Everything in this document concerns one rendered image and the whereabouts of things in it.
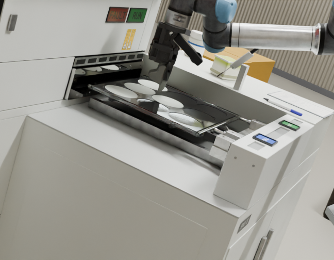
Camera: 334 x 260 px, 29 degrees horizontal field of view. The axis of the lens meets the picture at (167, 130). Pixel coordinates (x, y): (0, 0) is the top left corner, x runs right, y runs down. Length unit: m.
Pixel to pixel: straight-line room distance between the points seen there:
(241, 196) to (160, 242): 0.23
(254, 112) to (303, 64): 6.73
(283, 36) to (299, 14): 6.89
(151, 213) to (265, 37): 0.69
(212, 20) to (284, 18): 7.07
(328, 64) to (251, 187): 7.17
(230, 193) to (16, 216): 0.61
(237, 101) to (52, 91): 0.64
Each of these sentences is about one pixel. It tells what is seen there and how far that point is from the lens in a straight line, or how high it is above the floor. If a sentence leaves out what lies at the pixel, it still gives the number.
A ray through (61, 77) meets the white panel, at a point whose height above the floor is 0.92.
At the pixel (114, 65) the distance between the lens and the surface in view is 2.03.
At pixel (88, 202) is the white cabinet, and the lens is 1.69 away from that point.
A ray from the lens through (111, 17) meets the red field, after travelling 1.94.
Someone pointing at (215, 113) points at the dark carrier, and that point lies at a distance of 2.03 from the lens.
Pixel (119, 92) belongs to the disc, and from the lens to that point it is 1.91.
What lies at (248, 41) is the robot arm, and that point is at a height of 1.14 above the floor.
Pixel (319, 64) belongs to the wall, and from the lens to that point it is 8.73.
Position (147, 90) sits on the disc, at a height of 0.90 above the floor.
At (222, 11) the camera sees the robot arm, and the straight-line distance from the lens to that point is 1.90.
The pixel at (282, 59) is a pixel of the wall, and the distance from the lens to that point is 8.96.
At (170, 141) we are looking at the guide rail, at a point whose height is 0.83.
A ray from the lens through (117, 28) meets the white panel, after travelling 2.00.
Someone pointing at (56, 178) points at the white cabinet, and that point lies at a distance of 1.72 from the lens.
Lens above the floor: 1.38
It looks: 17 degrees down
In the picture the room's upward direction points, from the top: 18 degrees clockwise
